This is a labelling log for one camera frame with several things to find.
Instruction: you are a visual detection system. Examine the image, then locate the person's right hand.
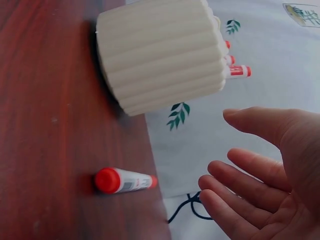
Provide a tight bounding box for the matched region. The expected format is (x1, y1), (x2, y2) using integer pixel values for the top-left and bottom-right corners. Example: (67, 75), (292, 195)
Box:
(197, 106), (320, 240)

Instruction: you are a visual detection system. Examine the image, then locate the white ribbed pen holder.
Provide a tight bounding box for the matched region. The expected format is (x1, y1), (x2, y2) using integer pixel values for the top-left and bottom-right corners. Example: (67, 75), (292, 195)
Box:
(95, 0), (228, 117)

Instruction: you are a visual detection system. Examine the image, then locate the black cable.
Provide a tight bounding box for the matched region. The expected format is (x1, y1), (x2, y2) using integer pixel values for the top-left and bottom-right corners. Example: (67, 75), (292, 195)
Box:
(166, 191), (214, 224)

